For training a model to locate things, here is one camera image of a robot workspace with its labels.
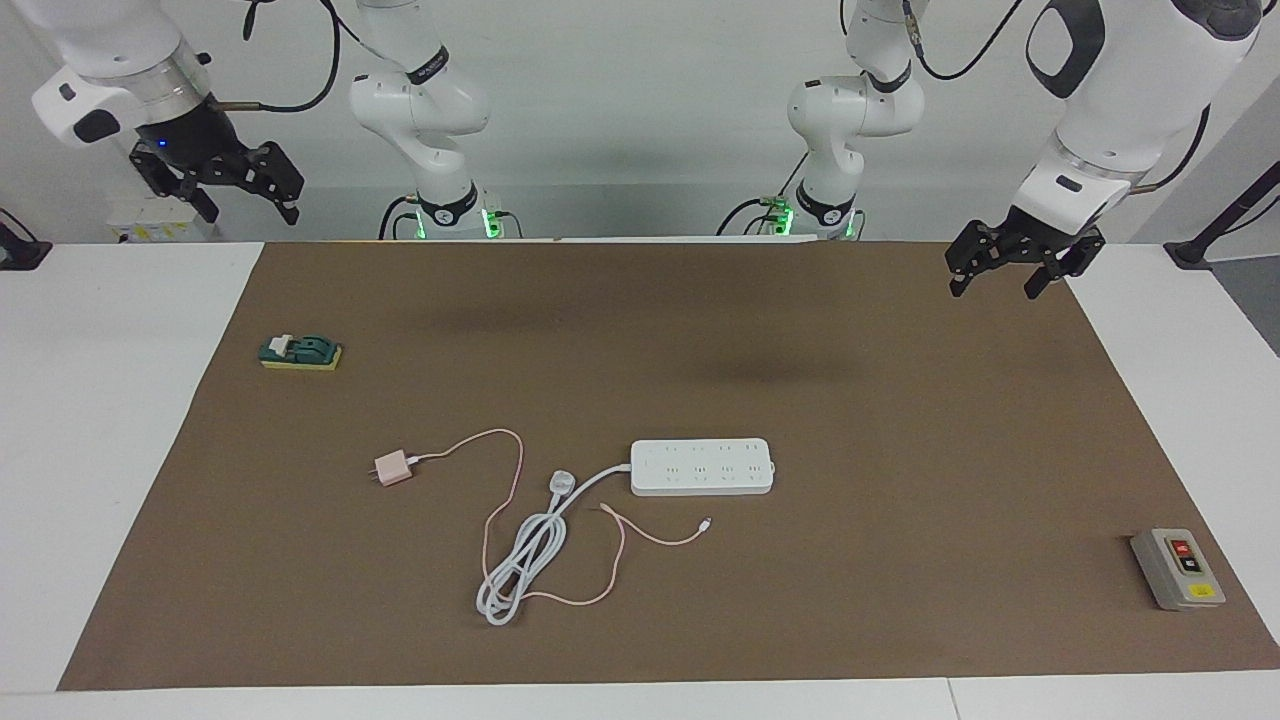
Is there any white box with yellow labels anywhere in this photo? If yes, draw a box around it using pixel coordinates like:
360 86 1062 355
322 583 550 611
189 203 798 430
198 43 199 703
108 195 216 244

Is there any thin pink charger cable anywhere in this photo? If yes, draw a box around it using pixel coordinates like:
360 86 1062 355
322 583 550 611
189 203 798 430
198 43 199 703
410 428 715 608

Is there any green knife switch block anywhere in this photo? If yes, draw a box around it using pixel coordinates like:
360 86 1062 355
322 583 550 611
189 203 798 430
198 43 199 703
258 333 343 373

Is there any brown table mat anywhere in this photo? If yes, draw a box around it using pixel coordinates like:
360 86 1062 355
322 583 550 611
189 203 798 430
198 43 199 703
57 240 1280 692

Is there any black arm base cable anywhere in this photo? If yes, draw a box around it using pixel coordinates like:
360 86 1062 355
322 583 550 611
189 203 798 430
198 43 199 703
716 150 811 237
378 193 523 241

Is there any white power strip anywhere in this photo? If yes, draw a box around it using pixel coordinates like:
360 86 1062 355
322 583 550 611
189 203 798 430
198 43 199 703
629 437 779 497

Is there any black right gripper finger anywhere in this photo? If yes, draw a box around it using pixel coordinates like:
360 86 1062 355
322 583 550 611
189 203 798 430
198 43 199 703
130 142 219 224
245 142 305 224

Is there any black camera stand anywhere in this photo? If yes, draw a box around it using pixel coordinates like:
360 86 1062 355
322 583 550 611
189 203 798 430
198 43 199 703
1165 160 1280 271

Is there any black right arm base cable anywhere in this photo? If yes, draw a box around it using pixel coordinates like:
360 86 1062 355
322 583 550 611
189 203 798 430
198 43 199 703
378 193 523 241

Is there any white power cord with plug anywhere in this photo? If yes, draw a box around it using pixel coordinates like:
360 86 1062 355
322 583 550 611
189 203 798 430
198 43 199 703
476 462 634 627

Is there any black left arm base cable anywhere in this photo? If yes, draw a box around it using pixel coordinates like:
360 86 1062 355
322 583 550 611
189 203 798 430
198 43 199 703
716 150 811 237

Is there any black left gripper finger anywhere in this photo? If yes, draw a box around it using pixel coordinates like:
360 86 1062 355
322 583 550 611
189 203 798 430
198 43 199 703
945 222 1011 299
1024 238 1105 301

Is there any grey push-button switch box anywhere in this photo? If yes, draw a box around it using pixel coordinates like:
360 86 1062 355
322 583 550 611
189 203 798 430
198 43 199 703
1130 528 1227 612

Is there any black table clamp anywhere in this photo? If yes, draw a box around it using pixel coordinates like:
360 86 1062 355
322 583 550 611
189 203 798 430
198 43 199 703
0 208 53 271

